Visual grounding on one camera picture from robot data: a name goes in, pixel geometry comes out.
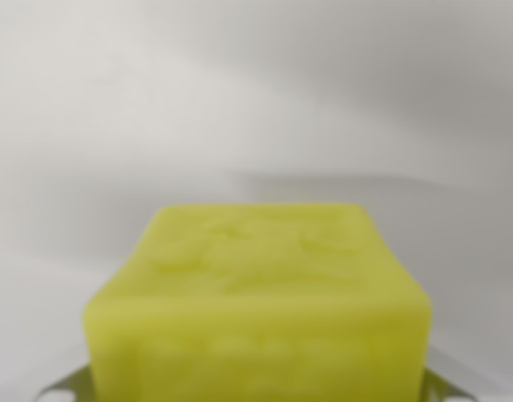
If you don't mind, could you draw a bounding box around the yellow translucent cube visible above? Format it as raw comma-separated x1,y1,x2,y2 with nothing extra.
81,203,433,402

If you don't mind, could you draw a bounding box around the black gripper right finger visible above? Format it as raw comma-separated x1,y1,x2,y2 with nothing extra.
420,367,479,402

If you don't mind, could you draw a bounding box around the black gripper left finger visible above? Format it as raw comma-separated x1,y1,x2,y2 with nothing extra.
33,363,99,402

